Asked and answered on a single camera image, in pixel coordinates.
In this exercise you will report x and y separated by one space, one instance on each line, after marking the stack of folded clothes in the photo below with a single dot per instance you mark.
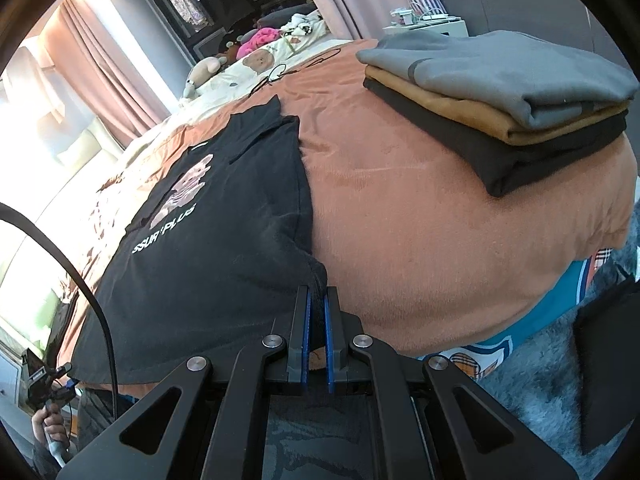
500 75

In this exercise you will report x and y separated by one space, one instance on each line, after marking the blue printed bed sheet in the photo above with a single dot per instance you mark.
550 310

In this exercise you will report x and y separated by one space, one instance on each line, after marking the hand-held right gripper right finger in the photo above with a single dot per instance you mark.
328 345

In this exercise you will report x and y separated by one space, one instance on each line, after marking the blue grey fluffy rug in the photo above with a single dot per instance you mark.
540 400

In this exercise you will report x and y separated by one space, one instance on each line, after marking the orange blanket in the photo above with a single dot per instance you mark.
425 240

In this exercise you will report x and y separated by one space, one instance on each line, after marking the white power strip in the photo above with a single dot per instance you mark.
440 17

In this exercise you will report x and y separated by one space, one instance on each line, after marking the black printed t-shirt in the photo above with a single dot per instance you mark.
210 270

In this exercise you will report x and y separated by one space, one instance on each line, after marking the folded black garment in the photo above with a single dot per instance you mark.
500 165

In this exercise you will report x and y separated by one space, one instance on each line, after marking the white nightstand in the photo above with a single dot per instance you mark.
445 25

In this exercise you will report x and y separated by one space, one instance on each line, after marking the beige plush toy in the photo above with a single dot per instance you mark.
205 72

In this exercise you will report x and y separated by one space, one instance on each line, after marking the white patterned cloth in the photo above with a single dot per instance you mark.
305 22

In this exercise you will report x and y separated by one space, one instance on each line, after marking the person's left hand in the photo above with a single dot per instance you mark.
41 426

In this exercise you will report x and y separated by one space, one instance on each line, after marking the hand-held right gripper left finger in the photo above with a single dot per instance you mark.
306 340

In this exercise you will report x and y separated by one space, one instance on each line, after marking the cream bed sheet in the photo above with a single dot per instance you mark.
165 130

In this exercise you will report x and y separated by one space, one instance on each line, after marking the pink cloth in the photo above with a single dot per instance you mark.
257 40

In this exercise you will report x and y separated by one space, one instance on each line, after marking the white padded headboard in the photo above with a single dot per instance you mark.
95 140

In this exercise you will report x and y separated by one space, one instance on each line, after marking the pink curtain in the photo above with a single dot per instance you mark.
110 70

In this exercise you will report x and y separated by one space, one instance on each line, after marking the grey pillow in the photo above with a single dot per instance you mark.
277 17

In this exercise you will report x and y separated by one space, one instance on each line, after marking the cream bear print pillow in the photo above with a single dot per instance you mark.
260 62

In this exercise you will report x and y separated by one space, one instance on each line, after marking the dark grey box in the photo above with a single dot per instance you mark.
610 360

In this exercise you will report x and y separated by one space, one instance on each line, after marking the folded tan garment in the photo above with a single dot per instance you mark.
450 107

